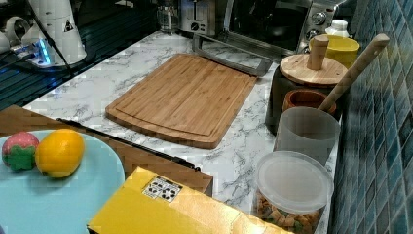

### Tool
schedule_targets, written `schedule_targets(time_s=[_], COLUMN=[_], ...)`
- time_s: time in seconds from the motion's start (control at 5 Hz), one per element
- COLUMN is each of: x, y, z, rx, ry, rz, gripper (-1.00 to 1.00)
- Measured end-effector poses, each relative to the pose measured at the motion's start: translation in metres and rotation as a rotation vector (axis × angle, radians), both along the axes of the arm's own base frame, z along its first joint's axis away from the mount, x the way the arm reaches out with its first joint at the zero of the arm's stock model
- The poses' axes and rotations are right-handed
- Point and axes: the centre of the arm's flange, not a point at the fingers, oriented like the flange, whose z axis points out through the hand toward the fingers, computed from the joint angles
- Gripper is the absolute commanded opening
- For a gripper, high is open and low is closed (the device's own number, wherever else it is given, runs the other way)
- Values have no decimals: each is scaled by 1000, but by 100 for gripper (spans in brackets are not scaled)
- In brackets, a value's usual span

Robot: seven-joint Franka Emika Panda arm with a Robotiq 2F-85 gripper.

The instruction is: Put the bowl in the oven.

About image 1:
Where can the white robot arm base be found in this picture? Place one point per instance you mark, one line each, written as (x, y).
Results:
(52, 43)

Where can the silver toaster oven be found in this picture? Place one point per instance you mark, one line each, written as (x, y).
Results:
(269, 30)

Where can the yellow bowl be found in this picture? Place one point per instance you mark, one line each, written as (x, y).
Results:
(332, 50)

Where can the bamboo cutting board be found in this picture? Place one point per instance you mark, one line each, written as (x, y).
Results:
(188, 100)

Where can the frosted plastic cup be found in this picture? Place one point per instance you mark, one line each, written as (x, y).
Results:
(308, 131)

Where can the brown wooden mortar cup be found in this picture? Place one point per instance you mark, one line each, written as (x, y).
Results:
(303, 97)

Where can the silver toaster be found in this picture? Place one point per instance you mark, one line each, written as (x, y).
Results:
(201, 16)

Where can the yellow cardboard box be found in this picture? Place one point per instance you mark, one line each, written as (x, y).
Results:
(148, 203)

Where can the glass jar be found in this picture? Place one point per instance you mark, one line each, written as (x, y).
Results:
(167, 19)

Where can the clear jar with snacks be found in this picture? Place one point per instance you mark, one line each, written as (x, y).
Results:
(292, 190)

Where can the black canister with wooden lid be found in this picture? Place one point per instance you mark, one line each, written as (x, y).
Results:
(312, 71)

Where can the toy lemon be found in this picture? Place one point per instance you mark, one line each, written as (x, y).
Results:
(60, 153)

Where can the wooden pestle stick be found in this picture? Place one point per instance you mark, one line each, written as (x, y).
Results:
(372, 51)

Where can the white bottle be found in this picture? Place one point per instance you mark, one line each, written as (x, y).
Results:
(338, 27)

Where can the toy strawberry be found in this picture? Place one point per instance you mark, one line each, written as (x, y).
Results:
(18, 151)

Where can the wooden box under plate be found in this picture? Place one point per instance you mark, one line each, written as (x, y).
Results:
(14, 119)

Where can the light blue plate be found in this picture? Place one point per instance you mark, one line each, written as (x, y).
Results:
(32, 203)

